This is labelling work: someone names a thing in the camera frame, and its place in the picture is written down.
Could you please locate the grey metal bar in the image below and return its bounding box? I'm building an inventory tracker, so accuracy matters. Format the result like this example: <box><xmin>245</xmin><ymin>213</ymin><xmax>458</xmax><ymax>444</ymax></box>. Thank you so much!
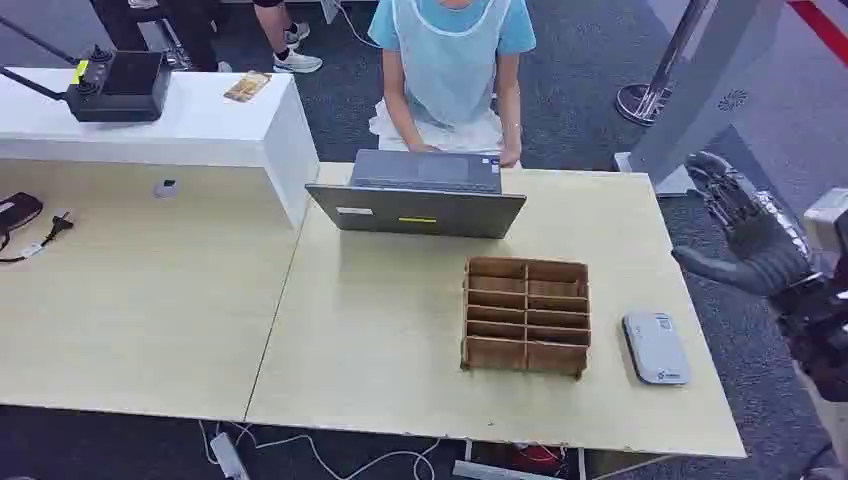
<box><xmin>453</xmin><ymin>460</ymin><xmax>554</xmax><ymax>480</ymax></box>

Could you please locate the grey card reader device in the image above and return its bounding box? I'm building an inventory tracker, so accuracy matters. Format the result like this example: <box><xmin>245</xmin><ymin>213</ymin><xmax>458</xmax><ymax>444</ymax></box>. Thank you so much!
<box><xmin>621</xmin><ymin>311</ymin><xmax>692</xmax><ymax>387</ymax></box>

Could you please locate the standing person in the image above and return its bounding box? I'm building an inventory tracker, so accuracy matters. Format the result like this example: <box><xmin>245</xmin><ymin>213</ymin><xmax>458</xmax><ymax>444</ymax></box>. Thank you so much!
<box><xmin>252</xmin><ymin>0</ymin><xmax>325</xmax><ymax>75</ymax></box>

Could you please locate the seated person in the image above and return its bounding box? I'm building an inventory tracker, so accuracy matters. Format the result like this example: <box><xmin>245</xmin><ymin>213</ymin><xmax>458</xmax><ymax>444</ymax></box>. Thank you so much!
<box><xmin>367</xmin><ymin>0</ymin><xmax>537</xmax><ymax>169</ymax></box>

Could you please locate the black remote controller with antennas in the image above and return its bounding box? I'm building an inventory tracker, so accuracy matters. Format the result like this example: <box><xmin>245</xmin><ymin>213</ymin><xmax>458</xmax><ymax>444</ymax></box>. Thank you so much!
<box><xmin>0</xmin><ymin>14</ymin><xmax>173</xmax><ymax>125</ymax></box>

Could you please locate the yellow printed card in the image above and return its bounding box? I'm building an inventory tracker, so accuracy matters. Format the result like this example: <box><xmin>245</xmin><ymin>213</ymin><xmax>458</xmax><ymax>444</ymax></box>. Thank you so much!
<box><xmin>223</xmin><ymin>70</ymin><xmax>273</xmax><ymax>104</ymax></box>

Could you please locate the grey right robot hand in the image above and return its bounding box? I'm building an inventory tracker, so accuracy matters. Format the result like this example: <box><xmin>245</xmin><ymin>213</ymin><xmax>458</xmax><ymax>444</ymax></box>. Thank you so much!
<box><xmin>671</xmin><ymin>151</ymin><xmax>814</xmax><ymax>299</ymax></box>

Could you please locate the chrome stanchion post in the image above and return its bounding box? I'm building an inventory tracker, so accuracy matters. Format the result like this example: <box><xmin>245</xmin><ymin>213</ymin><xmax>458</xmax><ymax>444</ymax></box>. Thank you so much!
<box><xmin>615</xmin><ymin>0</ymin><xmax>709</xmax><ymax>128</ymax></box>

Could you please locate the red object under desk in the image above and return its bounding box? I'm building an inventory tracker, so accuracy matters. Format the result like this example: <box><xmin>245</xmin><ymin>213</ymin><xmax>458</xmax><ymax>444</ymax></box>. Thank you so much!
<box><xmin>508</xmin><ymin>444</ymin><xmax>564</xmax><ymax>475</ymax></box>

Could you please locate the chrome wire chair base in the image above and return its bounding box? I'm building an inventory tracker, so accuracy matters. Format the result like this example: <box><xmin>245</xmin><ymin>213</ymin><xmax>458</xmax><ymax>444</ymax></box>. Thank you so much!
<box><xmin>158</xmin><ymin>18</ymin><xmax>195</xmax><ymax>72</ymax></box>

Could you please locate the grey kiosk stand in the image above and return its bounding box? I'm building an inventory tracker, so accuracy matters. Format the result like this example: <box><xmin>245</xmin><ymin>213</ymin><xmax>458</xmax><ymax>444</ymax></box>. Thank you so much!
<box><xmin>614</xmin><ymin>0</ymin><xmax>790</xmax><ymax>199</ymax></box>

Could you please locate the grey laptop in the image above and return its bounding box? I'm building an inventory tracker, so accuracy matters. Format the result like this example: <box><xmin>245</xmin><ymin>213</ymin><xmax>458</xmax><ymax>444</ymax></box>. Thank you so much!
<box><xmin>305</xmin><ymin>148</ymin><xmax>528</xmax><ymax>240</ymax></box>

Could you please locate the wooden compartment box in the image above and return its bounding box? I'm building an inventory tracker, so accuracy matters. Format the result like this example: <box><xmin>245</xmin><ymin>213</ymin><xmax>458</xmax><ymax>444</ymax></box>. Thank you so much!
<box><xmin>460</xmin><ymin>256</ymin><xmax>592</xmax><ymax>381</ymax></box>

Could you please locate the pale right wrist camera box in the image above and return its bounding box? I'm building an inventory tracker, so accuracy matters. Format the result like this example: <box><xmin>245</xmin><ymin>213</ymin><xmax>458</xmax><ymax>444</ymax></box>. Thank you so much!
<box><xmin>803</xmin><ymin>188</ymin><xmax>848</xmax><ymax>254</ymax></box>

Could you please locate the person in dark trousers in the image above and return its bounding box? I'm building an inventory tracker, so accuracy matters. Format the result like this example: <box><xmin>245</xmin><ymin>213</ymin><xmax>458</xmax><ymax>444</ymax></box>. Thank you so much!
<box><xmin>91</xmin><ymin>0</ymin><xmax>233</xmax><ymax>73</ymax></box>

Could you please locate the black power plug cable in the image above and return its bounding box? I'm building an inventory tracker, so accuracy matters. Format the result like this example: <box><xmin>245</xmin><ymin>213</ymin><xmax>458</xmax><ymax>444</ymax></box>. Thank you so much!
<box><xmin>0</xmin><ymin>210</ymin><xmax>76</xmax><ymax>265</ymax></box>

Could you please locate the white cable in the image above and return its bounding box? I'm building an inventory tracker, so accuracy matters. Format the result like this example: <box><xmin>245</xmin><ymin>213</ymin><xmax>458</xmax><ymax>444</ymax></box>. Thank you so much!
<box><xmin>197</xmin><ymin>420</ymin><xmax>442</xmax><ymax>480</ymax></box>

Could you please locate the white raised counter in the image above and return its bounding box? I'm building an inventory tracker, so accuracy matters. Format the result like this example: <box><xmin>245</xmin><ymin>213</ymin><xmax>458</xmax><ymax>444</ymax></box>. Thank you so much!
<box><xmin>0</xmin><ymin>66</ymin><xmax>321</xmax><ymax>231</ymax></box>

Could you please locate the white power strip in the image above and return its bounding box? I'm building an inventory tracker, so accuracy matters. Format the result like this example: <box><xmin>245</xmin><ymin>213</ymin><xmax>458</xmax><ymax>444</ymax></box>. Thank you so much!
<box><xmin>209</xmin><ymin>432</ymin><xmax>250</xmax><ymax>480</ymax></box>

